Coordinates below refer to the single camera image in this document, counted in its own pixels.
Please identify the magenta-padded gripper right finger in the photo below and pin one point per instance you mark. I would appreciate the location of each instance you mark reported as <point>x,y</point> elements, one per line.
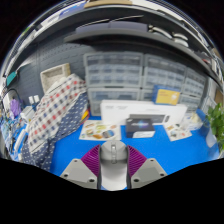
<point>148,171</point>

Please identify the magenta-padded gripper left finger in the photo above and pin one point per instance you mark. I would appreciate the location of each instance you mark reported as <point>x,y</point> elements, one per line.
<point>78,171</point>

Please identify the grey computer mouse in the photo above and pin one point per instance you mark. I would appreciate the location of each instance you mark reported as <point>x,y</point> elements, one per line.
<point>113,170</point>

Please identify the navy polka dot cloth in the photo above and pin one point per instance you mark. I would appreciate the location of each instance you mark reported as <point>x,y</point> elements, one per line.
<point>63,133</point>

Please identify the small black box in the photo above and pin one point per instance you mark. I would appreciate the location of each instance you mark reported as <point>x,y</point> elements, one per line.
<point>138,128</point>

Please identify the cartoon sticker sheet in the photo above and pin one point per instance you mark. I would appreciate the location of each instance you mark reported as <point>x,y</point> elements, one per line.
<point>98,130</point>
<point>177,131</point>

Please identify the yellow tool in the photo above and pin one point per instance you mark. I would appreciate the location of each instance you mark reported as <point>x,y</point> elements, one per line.
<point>85,115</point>

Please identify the white blue tissue box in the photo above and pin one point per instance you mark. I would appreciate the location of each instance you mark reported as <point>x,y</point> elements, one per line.
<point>193,120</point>

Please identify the red blue checked cloth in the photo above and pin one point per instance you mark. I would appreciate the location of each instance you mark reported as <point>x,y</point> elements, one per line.
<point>56,106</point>

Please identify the long white keyboard box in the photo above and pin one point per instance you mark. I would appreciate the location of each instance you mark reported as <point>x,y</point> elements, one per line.
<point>113,111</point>

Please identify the white plant pot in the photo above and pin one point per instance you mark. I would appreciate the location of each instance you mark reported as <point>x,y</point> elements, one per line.
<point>211,139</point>

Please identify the white desk device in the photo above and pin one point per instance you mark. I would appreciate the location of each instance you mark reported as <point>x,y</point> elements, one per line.
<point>27,114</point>

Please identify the green leafy plant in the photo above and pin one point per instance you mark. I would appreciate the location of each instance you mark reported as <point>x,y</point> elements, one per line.
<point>216,120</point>

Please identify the purple bag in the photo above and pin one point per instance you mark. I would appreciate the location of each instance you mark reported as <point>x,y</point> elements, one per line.
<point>15,107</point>

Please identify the white woven basket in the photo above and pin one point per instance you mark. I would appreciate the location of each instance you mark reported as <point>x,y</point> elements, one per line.
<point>53,75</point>

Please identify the yellow card with blue frame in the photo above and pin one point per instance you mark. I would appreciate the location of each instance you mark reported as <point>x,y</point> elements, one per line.
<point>167,96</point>

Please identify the white wall socket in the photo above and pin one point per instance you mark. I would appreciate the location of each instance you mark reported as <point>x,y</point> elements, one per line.
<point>36,98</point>
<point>31,99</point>

